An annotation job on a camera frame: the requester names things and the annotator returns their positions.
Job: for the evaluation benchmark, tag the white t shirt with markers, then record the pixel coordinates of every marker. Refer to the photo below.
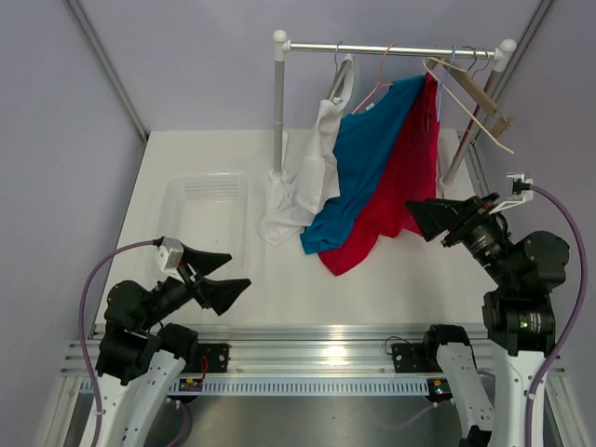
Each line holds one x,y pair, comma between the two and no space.
308,180

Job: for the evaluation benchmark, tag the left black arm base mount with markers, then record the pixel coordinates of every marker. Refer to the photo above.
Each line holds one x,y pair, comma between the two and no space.
213,355

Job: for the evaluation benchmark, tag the pink wire hanger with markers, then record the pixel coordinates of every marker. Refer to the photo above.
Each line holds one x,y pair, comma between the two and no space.
380,83

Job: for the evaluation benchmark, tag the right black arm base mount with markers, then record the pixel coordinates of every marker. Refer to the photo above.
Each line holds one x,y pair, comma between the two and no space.
412,358

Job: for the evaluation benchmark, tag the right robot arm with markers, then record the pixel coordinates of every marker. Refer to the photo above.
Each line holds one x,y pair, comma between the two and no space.
517,315

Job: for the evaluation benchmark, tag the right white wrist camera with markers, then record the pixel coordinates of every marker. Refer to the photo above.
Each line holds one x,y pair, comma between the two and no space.
521,193

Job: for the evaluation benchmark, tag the blue t shirt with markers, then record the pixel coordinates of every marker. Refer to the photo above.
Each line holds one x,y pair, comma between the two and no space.
362,149

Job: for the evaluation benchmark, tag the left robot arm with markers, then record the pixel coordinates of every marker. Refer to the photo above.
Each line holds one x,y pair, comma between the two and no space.
141,356

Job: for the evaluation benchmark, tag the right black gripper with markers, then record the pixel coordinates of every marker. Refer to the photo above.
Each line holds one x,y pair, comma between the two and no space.
435,215

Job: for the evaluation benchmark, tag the aluminium rail frame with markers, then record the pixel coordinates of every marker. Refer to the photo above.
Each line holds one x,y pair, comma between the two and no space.
310,351

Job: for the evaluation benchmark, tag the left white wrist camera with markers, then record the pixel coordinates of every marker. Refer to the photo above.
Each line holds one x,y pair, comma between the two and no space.
168,257

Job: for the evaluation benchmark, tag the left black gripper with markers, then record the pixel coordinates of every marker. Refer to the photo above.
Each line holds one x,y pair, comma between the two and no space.
221,293

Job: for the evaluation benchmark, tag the white metal clothes rack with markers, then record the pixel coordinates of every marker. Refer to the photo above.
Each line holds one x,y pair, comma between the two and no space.
500,57

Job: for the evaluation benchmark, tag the light blue wire hanger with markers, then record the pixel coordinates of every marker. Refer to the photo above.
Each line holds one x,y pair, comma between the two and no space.
443,81

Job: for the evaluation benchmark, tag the white slotted cable duct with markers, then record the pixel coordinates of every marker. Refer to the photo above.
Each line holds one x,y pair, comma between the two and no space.
220,386

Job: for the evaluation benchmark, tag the red t shirt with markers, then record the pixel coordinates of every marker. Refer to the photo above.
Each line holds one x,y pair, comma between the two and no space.
410,174

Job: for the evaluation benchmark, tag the clear plastic basket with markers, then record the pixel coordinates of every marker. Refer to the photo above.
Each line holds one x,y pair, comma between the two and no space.
209,212

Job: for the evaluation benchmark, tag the grey hanger with white shirt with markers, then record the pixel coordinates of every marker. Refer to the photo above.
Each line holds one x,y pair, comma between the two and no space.
343,82

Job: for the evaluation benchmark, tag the wooden hanger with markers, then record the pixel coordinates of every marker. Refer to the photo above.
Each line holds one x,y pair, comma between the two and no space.
483,100

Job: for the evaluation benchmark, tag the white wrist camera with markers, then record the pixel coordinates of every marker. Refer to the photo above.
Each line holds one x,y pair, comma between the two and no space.
168,257
521,193

